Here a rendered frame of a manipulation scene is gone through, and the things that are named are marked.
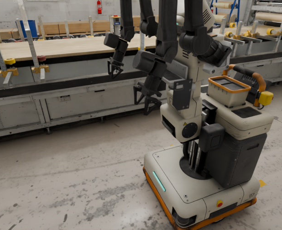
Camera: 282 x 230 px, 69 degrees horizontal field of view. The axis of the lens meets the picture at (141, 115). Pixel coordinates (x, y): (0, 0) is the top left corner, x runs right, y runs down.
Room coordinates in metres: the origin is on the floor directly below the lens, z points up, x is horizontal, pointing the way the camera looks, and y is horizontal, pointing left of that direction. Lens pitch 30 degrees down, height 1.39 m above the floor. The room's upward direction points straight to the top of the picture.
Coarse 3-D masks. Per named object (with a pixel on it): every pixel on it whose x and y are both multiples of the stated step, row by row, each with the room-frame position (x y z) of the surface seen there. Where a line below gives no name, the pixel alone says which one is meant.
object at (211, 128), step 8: (208, 112) 1.08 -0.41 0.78; (168, 128) 1.02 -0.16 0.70; (208, 128) 0.95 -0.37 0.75; (216, 128) 0.95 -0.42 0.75; (224, 128) 0.95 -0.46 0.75; (200, 136) 0.96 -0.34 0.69; (208, 136) 0.91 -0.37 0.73; (216, 136) 0.93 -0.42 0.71; (200, 144) 0.95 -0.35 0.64; (208, 144) 0.91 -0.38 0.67; (216, 144) 0.93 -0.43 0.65
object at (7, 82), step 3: (9, 72) 1.66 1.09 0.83; (6, 75) 1.58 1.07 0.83; (9, 75) 1.58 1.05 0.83; (12, 75) 1.65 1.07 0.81; (6, 78) 1.51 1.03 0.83; (9, 78) 1.51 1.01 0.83; (6, 81) 1.45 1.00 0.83; (9, 81) 1.48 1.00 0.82; (3, 84) 1.41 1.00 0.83; (6, 84) 1.41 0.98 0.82; (9, 84) 1.45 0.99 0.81
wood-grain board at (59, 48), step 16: (224, 32) 3.27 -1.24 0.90; (240, 32) 3.27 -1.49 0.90; (256, 32) 3.27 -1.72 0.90; (0, 48) 2.23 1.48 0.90; (16, 48) 2.23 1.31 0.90; (48, 48) 2.23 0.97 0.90; (64, 48) 2.23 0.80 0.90; (80, 48) 2.23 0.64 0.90; (96, 48) 2.23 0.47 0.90; (112, 48) 2.23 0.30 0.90; (128, 48) 2.26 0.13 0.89
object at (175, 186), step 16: (144, 160) 1.27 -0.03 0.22; (160, 160) 1.20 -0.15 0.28; (176, 160) 1.20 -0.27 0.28; (160, 176) 1.05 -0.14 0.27; (176, 176) 1.04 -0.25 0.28; (192, 176) 1.05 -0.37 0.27; (160, 192) 0.99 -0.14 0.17; (176, 192) 0.91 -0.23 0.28; (192, 192) 0.91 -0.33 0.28; (208, 192) 0.91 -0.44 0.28; (224, 192) 0.91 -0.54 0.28; (240, 192) 0.92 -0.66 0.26; (256, 192) 0.97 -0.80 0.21; (176, 208) 0.81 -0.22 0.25; (192, 208) 0.79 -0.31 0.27; (208, 208) 0.81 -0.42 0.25; (224, 208) 0.86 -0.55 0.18; (240, 208) 0.92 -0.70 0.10; (176, 224) 0.79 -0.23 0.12; (192, 224) 0.77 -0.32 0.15; (208, 224) 0.82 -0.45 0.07
